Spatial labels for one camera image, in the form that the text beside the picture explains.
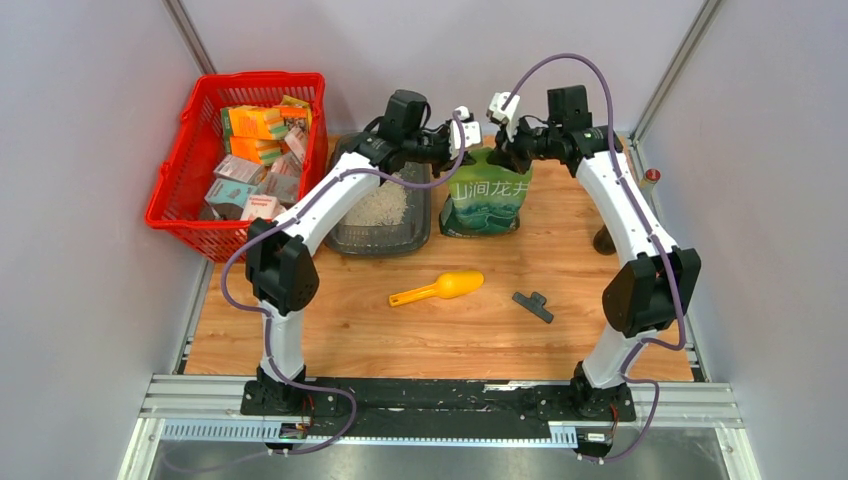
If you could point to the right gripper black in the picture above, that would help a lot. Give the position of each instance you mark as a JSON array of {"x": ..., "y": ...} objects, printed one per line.
[{"x": 506, "y": 154}]

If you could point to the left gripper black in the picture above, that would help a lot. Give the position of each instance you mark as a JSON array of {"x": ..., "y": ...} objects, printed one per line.
[{"x": 447, "y": 164}]

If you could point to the green litter bag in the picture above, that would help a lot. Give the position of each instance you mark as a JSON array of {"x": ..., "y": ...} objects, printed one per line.
[{"x": 484, "y": 199}]

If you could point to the black bag clip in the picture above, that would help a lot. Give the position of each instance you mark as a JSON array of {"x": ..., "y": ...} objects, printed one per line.
[{"x": 535, "y": 303}]

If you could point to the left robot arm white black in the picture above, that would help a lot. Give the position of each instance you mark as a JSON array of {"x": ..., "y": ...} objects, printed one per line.
[{"x": 279, "y": 252}]

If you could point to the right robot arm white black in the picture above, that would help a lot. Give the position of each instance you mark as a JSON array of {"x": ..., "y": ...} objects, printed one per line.
[{"x": 656, "y": 278}]

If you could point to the grey litter box tray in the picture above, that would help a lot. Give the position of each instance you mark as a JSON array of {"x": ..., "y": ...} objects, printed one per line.
[{"x": 393, "y": 220}]

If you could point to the white pink sponge box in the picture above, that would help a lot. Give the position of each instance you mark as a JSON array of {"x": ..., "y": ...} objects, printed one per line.
[{"x": 261, "y": 206}]

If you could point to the pink grey box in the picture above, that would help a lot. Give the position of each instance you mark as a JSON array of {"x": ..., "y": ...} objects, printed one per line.
[{"x": 240, "y": 170}]

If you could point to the teal grey box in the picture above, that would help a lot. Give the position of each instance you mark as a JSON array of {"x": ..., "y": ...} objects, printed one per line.
[{"x": 227, "y": 198}]

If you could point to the yellow plastic scoop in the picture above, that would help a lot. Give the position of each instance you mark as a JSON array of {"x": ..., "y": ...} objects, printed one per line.
[{"x": 448, "y": 285}]

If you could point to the dark cola bottle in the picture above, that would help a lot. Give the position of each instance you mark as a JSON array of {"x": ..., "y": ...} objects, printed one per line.
[{"x": 628, "y": 222}]

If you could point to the yellow patterned packet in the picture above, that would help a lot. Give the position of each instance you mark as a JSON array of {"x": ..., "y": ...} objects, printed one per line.
[{"x": 296, "y": 113}]

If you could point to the orange sponge pack lower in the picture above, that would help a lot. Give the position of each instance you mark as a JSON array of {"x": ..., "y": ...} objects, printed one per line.
[{"x": 260, "y": 151}]

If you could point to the orange sponge pack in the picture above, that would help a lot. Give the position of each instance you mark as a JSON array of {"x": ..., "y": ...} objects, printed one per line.
[
  {"x": 260, "y": 151},
  {"x": 263, "y": 123}
]

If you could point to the orange sponge pack upper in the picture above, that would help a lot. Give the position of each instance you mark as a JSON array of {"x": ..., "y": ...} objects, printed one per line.
[{"x": 263, "y": 123}]

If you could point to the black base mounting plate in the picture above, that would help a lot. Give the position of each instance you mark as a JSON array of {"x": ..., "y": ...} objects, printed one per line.
[{"x": 435, "y": 408}]

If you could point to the red plastic shopping basket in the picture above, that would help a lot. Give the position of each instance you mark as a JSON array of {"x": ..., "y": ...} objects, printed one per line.
[{"x": 177, "y": 203}]

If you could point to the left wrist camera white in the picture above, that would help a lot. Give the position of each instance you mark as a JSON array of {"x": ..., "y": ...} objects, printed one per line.
[{"x": 464, "y": 131}]

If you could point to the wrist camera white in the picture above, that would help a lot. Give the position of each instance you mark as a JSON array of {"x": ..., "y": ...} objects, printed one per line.
[
  {"x": 502, "y": 108},
  {"x": 464, "y": 131}
]

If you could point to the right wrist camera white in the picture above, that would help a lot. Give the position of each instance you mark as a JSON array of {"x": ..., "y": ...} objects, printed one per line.
[{"x": 502, "y": 108}]

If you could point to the aluminium frame rail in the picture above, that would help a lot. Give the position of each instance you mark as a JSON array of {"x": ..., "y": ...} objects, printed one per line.
[{"x": 192, "y": 427}]

